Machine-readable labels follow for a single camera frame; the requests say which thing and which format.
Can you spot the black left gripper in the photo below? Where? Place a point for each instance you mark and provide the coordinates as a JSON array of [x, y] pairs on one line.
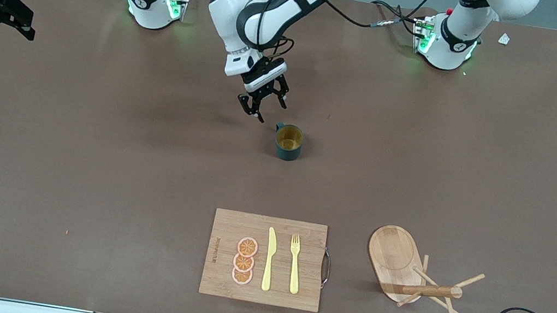
[[265, 91]]

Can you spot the yellow plastic knife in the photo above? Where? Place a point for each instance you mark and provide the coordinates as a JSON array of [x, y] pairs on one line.
[[268, 265]]

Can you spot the wooden cup rack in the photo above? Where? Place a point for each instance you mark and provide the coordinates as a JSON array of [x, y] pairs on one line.
[[393, 256]]

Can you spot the teal cup yellow inside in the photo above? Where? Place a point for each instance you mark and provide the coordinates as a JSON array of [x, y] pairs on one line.
[[287, 153]]

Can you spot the white paper scrap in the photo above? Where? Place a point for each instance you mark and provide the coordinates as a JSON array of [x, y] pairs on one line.
[[504, 39]]

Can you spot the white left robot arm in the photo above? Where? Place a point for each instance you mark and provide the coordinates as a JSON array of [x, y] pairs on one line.
[[234, 12]]

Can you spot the yellow plastic fork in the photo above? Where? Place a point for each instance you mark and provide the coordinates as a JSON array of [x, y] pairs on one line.
[[294, 280]]

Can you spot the orange slice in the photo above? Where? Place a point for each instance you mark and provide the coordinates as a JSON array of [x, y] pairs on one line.
[[247, 246], [243, 263]]

